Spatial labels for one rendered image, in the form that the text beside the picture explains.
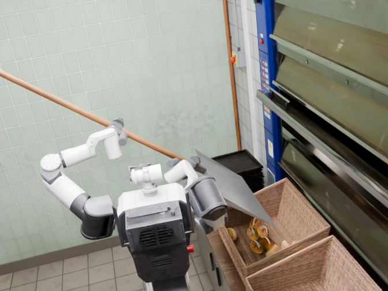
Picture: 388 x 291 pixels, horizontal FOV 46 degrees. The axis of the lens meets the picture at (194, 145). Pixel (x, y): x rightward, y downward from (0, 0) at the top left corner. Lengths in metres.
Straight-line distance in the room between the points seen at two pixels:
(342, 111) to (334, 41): 0.29
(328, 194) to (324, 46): 0.75
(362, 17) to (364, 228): 0.90
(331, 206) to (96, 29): 1.93
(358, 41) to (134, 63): 1.86
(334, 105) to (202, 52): 1.54
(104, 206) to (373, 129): 1.06
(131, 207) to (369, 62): 1.01
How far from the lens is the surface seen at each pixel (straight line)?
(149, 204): 1.70
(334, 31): 2.04
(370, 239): 2.12
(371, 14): 1.77
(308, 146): 2.49
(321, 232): 2.44
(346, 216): 2.26
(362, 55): 1.84
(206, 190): 1.73
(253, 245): 2.68
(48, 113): 3.42
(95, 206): 1.74
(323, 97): 2.17
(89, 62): 3.31
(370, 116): 1.88
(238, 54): 3.11
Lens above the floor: 2.29
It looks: 25 degrees down
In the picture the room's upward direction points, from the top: 8 degrees counter-clockwise
